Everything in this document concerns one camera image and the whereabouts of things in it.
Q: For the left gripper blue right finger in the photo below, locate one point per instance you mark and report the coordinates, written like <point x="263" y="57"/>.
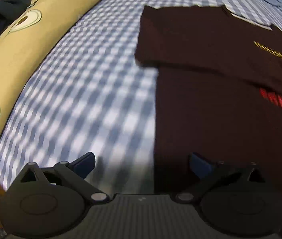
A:
<point x="200" y="166"/>

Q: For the yellow avocado print pillow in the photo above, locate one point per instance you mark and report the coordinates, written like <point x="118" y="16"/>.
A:
<point x="27" y="41"/>

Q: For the blue white checked bedsheet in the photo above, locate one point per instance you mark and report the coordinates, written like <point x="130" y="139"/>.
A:
<point x="88" y="95"/>

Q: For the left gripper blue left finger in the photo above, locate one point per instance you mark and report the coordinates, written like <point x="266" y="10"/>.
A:
<point x="84" y="165"/>

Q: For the dark maroon graphic sweatshirt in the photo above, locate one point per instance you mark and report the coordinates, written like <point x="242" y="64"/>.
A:
<point x="218" y="95"/>

